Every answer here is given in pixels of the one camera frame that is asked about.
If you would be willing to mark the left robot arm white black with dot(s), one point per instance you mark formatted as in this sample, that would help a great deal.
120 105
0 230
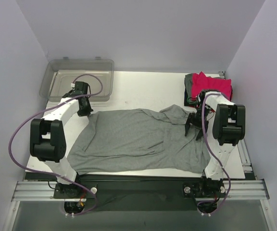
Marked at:
47 138

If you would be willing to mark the folded magenta t-shirt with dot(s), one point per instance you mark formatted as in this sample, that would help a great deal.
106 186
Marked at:
202 82

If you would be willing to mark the clear plastic bin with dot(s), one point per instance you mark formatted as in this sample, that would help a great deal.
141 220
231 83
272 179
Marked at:
60 74

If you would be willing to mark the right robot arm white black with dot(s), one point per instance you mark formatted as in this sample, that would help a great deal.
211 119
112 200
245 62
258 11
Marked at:
221 124

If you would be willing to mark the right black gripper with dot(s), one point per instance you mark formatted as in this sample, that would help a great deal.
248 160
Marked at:
197 119

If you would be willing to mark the aluminium frame rail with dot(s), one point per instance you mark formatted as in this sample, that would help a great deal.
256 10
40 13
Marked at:
33 191

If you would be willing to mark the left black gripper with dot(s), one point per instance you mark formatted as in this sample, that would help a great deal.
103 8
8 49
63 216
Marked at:
83 107

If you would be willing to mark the grey t-shirt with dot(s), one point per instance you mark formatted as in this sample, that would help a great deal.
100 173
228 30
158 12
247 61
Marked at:
188 85
138 139

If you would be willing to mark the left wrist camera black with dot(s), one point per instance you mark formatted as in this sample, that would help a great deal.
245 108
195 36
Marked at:
77 88

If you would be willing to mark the folded grey t-shirt in stack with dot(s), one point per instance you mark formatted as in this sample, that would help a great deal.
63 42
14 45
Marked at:
188 85

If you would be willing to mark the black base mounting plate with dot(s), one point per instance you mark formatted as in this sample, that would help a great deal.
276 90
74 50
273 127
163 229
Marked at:
134 193

